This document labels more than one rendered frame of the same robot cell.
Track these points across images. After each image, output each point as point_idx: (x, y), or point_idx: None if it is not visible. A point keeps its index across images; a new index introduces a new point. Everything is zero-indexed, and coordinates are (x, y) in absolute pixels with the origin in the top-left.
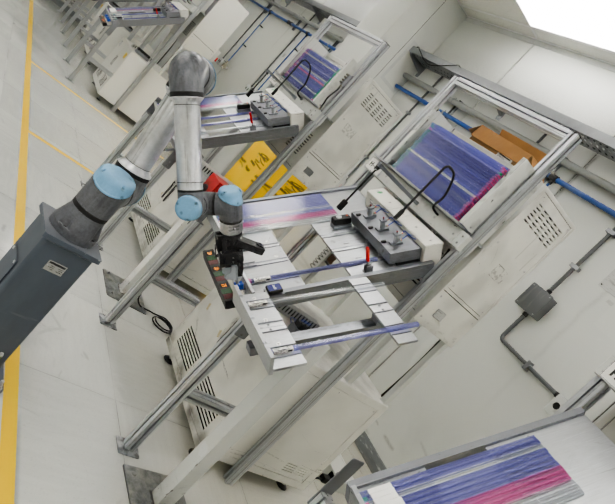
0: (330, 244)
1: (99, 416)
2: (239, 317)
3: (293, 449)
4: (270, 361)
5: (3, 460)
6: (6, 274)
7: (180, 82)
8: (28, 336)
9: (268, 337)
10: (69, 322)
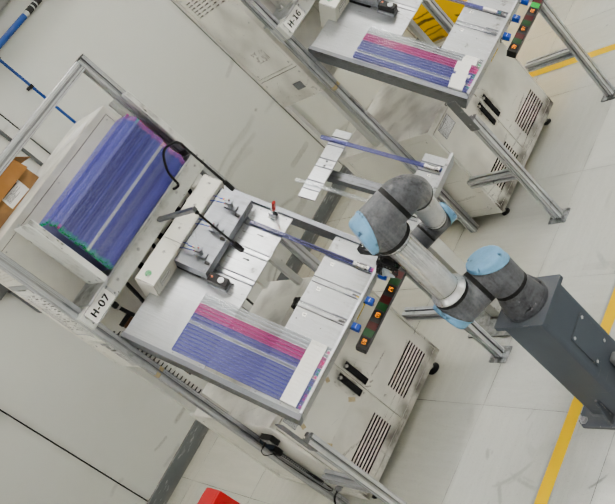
0: (259, 268)
1: (511, 378)
2: (333, 377)
3: None
4: (453, 155)
5: None
6: (589, 322)
7: (426, 180)
8: (544, 454)
9: (430, 183)
10: (483, 500)
